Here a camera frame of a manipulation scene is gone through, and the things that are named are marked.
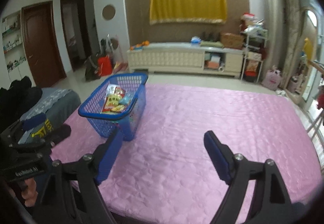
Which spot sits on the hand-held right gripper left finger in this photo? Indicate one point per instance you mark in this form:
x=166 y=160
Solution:
x=108 y=158

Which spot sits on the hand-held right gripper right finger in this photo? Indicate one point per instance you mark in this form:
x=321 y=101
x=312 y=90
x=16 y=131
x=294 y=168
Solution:
x=219 y=159

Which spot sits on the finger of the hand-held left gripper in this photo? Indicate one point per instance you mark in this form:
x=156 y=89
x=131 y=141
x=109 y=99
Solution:
x=34 y=120
x=60 y=134

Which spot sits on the blue plastic basket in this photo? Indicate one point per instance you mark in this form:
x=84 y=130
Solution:
x=101 y=115

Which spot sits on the red yellow snack packet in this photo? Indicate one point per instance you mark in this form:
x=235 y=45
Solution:
x=111 y=103

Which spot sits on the light blue snack packet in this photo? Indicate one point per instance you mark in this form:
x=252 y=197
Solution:
x=125 y=99

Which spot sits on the white red snack packet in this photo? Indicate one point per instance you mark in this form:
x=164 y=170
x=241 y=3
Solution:
x=112 y=88

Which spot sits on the person's left hand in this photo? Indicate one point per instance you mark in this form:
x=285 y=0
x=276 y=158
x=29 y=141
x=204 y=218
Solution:
x=29 y=192

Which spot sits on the black fuzzy cloth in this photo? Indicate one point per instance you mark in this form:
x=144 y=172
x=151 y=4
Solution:
x=20 y=97

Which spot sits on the black bag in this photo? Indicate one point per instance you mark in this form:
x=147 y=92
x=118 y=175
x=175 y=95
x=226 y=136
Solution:
x=91 y=67

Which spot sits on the brown wooden door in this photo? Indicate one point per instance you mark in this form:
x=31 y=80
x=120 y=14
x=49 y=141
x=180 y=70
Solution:
x=41 y=44

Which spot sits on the red paper bag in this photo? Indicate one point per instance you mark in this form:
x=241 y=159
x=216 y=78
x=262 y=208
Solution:
x=105 y=66

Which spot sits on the broom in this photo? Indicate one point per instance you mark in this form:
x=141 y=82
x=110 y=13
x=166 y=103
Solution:
x=120 y=65

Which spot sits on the white slippers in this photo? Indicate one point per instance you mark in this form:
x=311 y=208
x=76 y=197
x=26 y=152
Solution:
x=281 y=92

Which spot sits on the orange box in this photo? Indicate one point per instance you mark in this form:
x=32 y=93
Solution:
x=212 y=64

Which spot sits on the pink bag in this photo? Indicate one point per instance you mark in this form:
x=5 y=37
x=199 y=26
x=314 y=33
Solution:
x=272 y=78

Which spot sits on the white mop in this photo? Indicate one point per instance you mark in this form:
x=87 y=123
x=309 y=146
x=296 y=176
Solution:
x=109 y=44

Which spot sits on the blue dish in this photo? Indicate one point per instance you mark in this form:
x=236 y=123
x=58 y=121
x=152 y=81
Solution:
x=138 y=48

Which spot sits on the cream tv cabinet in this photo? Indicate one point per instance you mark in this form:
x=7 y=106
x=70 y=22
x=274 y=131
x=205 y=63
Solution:
x=164 y=58

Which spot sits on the white metal rack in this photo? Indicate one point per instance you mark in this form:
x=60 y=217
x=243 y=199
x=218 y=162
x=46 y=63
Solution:
x=253 y=49

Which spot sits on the green cushion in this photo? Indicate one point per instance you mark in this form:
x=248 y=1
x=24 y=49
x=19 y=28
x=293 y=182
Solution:
x=211 y=44

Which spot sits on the dark red garment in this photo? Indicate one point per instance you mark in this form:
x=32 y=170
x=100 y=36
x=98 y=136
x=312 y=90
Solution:
x=320 y=96

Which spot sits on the cardboard box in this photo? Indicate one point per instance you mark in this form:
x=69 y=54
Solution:
x=231 y=40

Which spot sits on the row of dark bottles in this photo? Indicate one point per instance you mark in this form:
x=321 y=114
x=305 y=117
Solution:
x=210 y=36

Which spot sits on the standing arched mirror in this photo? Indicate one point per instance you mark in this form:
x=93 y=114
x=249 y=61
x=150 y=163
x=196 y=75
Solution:
x=307 y=62

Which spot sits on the wooden drying rack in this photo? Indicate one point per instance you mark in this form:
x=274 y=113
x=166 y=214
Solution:
x=315 y=63

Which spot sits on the silver standing air conditioner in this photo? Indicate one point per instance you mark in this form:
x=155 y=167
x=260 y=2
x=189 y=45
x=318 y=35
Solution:
x=270 y=24

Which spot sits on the beige patterned curtain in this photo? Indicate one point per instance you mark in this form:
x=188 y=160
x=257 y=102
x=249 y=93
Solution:
x=291 y=24

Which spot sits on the yellow cloth cover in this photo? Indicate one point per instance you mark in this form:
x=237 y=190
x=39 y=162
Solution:
x=187 y=4

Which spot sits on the white wall shelf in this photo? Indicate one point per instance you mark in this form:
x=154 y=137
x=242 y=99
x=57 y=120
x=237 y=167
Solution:
x=12 y=42

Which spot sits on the brown door frame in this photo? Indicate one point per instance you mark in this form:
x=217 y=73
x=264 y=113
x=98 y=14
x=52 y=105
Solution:
x=63 y=36

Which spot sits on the small round brown wall decor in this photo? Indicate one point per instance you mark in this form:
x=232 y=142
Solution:
x=114 y=44

